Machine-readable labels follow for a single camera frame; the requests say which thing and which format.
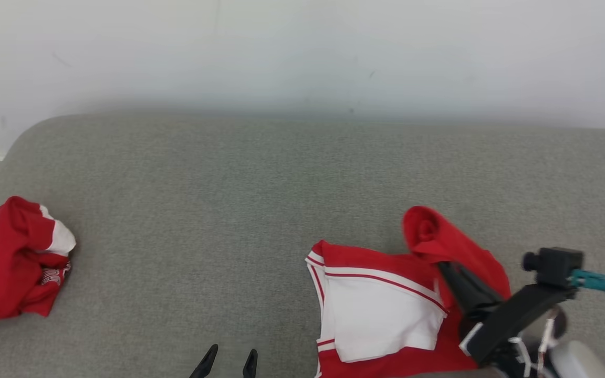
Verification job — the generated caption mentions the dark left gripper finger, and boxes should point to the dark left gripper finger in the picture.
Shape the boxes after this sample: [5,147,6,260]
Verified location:
[242,349,259,378]
[189,344,219,378]

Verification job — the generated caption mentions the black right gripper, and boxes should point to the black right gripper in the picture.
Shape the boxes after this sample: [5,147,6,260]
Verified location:
[437,261,577,368]

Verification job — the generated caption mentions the red Bulls 23 jersey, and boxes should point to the red Bulls 23 jersey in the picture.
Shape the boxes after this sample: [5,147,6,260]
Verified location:
[305,205,513,378]

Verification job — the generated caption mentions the red Bulls shorts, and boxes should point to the red Bulls shorts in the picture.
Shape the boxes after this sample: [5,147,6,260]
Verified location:
[0,196,77,330]

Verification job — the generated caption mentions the grey fabric sofa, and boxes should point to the grey fabric sofa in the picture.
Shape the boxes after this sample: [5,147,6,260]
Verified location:
[0,113,605,378]

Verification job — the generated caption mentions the thin red white wires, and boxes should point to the thin red white wires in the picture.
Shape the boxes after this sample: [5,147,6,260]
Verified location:
[507,309,558,378]

